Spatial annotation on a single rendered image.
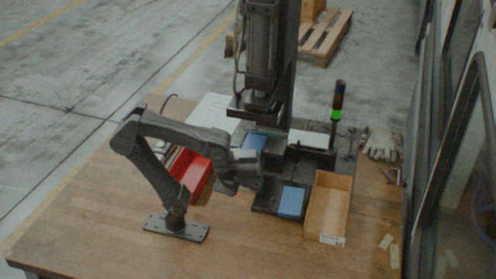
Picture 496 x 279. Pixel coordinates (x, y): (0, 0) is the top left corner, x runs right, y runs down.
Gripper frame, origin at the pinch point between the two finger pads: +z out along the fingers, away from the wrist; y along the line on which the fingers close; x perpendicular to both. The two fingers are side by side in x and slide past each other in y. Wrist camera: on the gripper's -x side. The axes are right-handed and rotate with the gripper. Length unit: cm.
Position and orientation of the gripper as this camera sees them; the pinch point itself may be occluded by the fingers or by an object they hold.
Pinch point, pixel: (233, 187)
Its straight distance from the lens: 144.2
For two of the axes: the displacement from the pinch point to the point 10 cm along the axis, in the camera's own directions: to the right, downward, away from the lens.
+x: -9.2, -2.7, 2.7
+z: 1.3, 4.3, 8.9
